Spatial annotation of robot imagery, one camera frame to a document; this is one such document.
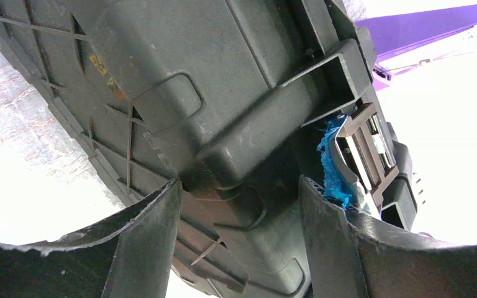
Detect black plastic toolbox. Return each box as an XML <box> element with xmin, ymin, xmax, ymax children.
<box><xmin>0</xmin><ymin>1</ymin><xmax>413</xmax><ymax>297</ymax></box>

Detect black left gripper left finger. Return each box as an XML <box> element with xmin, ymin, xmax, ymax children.
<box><xmin>0</xmin><ymin>179</ymin><xmax>183</xmax><ymax>297</ymax></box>

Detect purple plastic scraper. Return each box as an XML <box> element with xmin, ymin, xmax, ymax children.
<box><xmin>356</xmin><ymin>4</ymin><xmax>477</xmax><ymax>91</ymax></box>

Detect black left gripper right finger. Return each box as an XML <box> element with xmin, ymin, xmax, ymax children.
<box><xmin>299</xmin><ymin>176</ymin><xmax>477</xmax><ymax>297</ymax></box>

